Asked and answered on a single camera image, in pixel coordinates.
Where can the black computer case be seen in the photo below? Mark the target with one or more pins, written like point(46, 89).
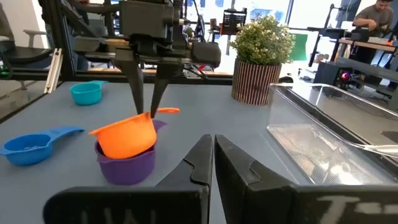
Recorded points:
point(326, 73)

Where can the black caster wheel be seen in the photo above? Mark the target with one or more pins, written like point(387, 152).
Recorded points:
point(286, 80)

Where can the black monitor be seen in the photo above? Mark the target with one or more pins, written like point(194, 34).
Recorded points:
point(234, 20)

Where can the artificial plant in striped pot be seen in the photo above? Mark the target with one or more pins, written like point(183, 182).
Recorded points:
point(255, 81)

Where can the black aluminium table frame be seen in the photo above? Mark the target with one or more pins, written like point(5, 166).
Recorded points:
point(66, 46)

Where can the white aluminium bar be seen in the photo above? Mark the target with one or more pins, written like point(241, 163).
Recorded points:
point(53, 71)

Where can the blue measuring cup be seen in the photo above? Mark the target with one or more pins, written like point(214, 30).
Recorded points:
point(28, 152)

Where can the clear plastic basket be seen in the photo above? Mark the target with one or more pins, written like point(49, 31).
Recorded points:
point(311, 149)

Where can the teal measuring cup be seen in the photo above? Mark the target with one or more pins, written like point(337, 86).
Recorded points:
point(85, 95)

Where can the green board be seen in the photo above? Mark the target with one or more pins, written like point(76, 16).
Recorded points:
point(300, 46)

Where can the orange measuring cup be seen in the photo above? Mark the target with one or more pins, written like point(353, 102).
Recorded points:
point(127, 137)

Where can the black desk stand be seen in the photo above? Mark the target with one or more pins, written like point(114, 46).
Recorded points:
point(332, 32)

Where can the purple measuring cup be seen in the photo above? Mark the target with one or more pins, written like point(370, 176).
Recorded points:
point(127, 171)

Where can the dark chair with white armrest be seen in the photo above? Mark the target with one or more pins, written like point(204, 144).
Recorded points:
point(25, 54)

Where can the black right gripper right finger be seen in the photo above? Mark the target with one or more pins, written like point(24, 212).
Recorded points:
point(248, 193)

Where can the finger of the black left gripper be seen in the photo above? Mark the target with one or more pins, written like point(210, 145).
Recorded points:
point(135, 84)
point(160, 87)

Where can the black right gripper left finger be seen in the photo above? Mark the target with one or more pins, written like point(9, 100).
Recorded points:
point(174, 202)

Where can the person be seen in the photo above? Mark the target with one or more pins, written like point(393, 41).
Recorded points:
point(373, 15)

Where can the wooden desk with grey frame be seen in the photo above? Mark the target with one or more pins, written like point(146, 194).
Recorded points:
point(367, 44)

